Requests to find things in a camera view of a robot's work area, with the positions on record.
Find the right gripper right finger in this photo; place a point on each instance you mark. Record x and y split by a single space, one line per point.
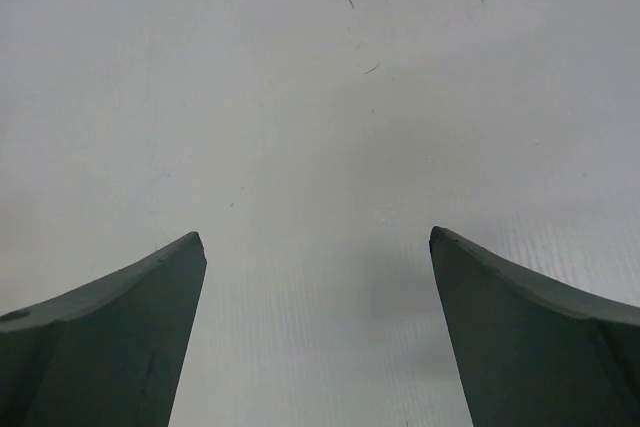
531 350

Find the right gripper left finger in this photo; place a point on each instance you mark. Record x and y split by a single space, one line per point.
108 353

